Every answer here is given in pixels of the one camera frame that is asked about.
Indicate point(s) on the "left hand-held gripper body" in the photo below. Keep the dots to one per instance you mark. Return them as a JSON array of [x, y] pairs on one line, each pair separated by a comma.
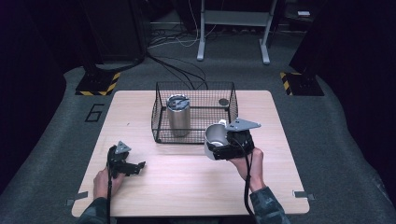
[[115, 160]]

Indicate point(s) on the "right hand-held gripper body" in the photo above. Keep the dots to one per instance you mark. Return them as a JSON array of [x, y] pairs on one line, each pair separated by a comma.
[[241, 141]]

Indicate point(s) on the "silver metal mug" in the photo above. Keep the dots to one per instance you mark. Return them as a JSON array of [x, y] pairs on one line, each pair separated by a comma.
[[214, 133]]

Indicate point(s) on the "steel tumbler with lid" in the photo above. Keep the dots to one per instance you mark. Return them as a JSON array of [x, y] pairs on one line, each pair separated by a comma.
[[178, 118]]

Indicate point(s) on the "person's left hand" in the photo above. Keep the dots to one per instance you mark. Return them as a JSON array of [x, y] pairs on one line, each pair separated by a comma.
[[101, 183]]

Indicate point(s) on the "person's right hand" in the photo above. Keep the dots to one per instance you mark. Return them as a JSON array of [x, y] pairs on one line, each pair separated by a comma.
[[253, 169]]

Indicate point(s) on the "dark round disc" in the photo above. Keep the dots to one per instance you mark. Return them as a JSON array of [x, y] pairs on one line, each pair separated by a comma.
[[223, 102]]

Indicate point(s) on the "grey tape strip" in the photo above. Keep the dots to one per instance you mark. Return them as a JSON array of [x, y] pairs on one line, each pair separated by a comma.
[[302, 194], [81, 196]]

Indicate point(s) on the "black striped stand base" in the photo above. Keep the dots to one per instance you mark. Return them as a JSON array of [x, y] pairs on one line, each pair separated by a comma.
[[303, 84], [95, 84]]

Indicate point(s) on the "dark curtain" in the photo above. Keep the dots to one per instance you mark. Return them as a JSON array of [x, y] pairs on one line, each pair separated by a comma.
[[25, 93], [358, 93]]

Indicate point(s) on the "black cabinet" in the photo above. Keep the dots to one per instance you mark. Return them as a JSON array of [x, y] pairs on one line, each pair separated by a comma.
[[118, 31]]

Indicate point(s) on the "small white box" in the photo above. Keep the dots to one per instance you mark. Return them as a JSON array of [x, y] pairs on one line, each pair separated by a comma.
[[304, 13]]

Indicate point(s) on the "white metal table frame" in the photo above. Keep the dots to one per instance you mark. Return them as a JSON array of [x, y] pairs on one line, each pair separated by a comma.
[[233, 18]]

